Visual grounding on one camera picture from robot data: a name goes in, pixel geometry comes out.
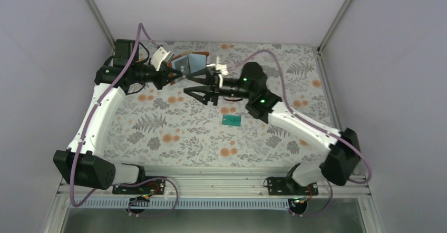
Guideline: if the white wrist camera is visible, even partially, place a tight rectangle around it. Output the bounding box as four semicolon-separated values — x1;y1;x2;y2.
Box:
150;45;172;72
206;55;229;76

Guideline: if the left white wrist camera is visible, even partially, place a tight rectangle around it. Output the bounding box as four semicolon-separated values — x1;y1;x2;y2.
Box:
150;45;172;72

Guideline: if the aluminium rail frame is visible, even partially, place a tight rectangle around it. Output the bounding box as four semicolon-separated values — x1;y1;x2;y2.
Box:
57;165;372;199

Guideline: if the teal grey credit card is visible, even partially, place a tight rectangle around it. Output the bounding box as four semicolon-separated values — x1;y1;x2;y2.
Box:
222;114;241;127

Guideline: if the floral patterned table mat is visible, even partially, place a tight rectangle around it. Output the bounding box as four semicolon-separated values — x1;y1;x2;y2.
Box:
93;41;341;169

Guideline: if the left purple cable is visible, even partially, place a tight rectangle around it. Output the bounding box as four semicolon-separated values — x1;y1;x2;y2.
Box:
70;23;179;218

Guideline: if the brown leather card holder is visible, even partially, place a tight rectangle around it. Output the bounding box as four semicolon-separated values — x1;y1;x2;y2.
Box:
168;51;209;85

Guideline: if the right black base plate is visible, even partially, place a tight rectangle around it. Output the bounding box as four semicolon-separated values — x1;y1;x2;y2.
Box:
263;177;319;196

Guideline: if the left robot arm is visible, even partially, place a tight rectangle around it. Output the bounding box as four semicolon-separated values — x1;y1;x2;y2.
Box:
53;39;182;193

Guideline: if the slotted grey cable duct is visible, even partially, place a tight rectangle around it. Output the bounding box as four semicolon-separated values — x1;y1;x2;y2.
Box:
81;197;289;210

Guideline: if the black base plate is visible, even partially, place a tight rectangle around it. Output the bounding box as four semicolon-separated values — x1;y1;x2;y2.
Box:
263;177;319;196
112;177;166;196

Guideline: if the purple cable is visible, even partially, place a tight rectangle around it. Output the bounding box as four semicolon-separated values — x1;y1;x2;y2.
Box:
225;49;373;219
70;23;179;218

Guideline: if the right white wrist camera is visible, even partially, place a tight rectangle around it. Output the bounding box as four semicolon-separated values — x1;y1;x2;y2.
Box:
206;55;229;76

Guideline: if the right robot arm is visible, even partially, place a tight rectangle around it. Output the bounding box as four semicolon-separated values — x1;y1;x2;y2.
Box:
184;62;360;195

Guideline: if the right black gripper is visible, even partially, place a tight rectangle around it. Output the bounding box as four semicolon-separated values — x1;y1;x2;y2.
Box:
184;66;254;105

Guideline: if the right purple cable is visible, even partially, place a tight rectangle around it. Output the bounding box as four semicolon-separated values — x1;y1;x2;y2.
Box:
225;49;373;219

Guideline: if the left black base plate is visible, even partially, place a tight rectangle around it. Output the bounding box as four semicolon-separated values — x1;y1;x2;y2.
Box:
112;177;166;196

